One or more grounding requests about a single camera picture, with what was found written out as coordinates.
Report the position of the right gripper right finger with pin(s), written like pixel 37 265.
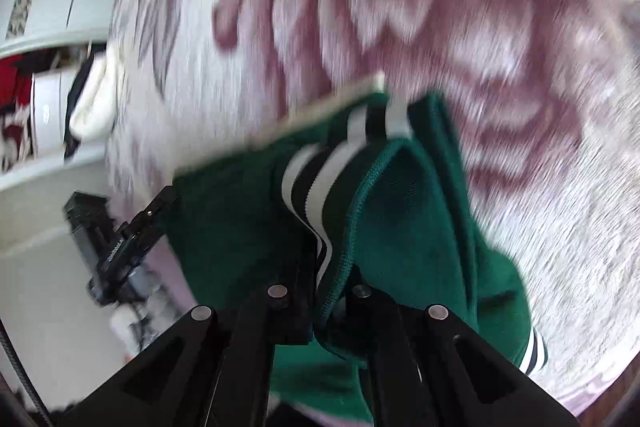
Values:
pixel 428 367

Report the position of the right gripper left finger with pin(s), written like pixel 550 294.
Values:
pixel 211 368

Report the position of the green varsity jacket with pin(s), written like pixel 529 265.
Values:
pixel 377 188

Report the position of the hanging red clothes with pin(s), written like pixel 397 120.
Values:
pixel 16 94

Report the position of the black and white garment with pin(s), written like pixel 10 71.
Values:
pixel 91 104

